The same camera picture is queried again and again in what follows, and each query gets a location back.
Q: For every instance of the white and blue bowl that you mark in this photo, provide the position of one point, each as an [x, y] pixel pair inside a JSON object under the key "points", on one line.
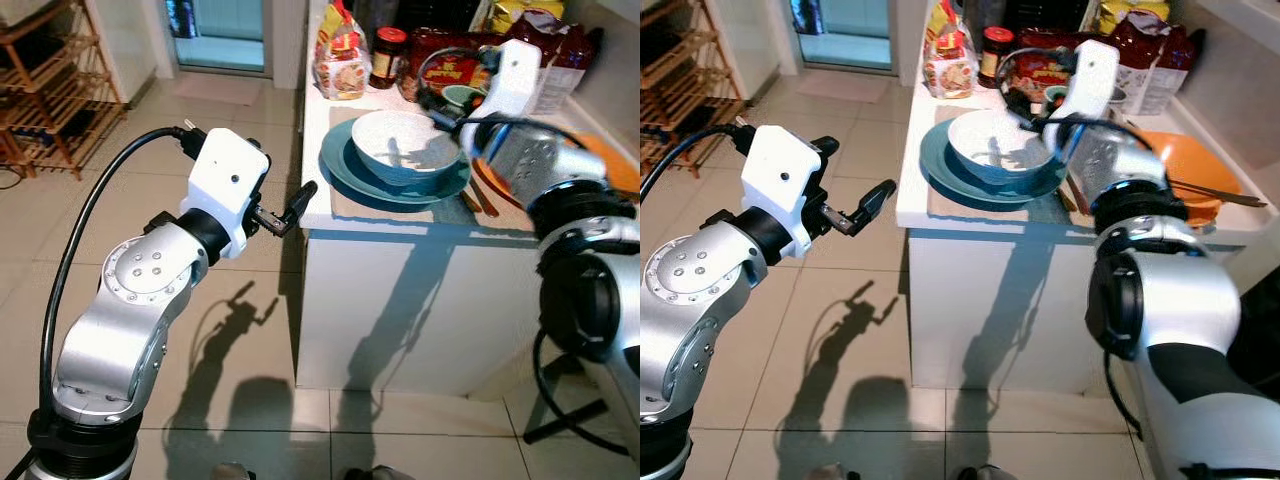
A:
{"points": [[995, 150], [400, 150]]}

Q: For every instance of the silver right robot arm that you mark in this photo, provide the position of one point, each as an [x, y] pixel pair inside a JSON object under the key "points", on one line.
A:
{"points": [[1185, 310], [585, 300]]}

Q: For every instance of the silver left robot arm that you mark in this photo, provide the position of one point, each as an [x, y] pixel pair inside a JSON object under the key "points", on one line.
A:
{"points": [[685, 300], [125, 310]]}

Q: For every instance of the small teal cup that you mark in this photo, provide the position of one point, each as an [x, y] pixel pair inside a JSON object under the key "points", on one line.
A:
{"points": [[1056, 97], [465, 97]]}

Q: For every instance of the red printed snack bag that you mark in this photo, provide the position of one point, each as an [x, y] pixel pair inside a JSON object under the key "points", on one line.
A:
{"points": [[1035, 70], [450, 65]]}

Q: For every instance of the sauce jar with red lid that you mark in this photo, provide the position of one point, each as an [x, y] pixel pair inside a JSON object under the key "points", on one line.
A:
{"points": [[387, 60], [996, 58]]}

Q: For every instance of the teal round plate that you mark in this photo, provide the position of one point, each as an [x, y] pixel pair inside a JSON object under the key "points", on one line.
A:
{"points": [[940, 165], [345, 170]]}

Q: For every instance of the pale door mat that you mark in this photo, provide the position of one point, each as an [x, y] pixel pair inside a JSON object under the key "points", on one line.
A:
{"points": [[842, 86], [215, 88]]}

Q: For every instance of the brown wooden chopstick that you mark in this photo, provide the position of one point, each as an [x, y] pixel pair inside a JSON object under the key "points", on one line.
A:
{"points": [[486, 195], [1075, 195]]}

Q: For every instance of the clear bag of bread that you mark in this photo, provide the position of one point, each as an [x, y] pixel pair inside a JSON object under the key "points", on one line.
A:
{"points": [[948, 60], [340, 60]]}

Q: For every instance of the glass door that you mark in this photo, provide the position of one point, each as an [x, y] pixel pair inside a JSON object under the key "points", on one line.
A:
{"points": [[845, 30], [220, 30]]}

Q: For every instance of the yellow snack bag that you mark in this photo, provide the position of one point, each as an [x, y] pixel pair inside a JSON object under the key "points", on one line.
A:
{"points": [[520, 12], [1130, 12]]}

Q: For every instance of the dark red and white bag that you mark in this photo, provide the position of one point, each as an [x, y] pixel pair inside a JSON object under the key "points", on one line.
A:
{"points": [[565, 55], [1155, 60]]}

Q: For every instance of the wooden shelf rack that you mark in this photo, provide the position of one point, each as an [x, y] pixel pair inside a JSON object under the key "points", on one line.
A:
{"points": [[60, 90], [685, 90]]}

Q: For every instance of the white table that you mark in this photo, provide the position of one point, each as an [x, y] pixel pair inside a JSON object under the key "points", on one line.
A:
{"points": [[420, 310], [1000, 310]]}

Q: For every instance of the dark long utensil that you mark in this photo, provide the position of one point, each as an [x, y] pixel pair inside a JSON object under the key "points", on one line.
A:
{"points": [[1215, 192]]}

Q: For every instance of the grey robot left foot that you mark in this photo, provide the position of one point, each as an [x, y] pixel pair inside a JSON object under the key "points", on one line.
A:
{"points": [[234, 472], [829, 473]]}

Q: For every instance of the grey robot foot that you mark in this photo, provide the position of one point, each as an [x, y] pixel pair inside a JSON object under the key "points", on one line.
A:
{"points": [[385, 473], [829, 473], [991, 473], [234, 472]]}

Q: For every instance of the grey robot right foot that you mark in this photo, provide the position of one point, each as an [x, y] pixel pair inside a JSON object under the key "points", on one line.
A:
{"points": [[385, 473], [991, 473]]}

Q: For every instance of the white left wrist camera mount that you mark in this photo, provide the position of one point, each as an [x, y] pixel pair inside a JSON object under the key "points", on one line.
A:
{"points": [[782, 180], [228, 180]]}

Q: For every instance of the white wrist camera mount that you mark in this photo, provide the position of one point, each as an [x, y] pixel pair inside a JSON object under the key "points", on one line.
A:
{"points": [[1092, 82], [515, 78], [782, 180], [228, 180]]}

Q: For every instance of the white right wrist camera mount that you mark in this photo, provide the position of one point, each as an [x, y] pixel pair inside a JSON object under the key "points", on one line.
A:
{"points": [[515, 78], [1092, 82]]}

